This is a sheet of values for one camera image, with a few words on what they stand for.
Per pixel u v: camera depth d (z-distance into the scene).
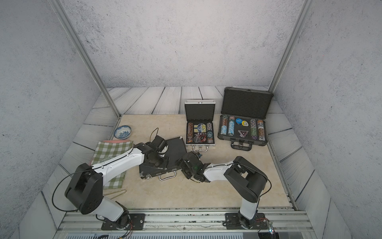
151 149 0.65
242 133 1.04
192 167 0.70
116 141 1.05
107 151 0.99
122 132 1.08
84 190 0.43
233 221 0.73
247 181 0.46
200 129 1.08
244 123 1.08
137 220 0.73
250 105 1.06
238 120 1.11
